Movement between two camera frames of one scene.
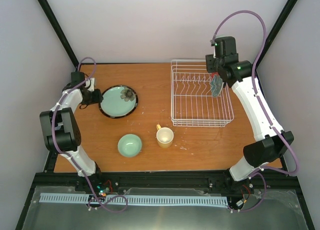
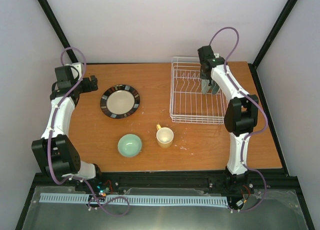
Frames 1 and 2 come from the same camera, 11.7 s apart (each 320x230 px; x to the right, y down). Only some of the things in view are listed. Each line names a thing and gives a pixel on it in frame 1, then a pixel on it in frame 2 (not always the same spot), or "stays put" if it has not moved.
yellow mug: x=164 y=137 stays put
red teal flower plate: x=216 y=83 stays put
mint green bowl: x=129 y=145 stays put
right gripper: x=209 y=67 to x=202 y=76
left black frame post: x=56 y=26 stays put
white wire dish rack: x=193 y=104 stays put
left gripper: x=98 y=98 to x=88 y=88
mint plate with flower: x=119 y=101 to x=205 y=87
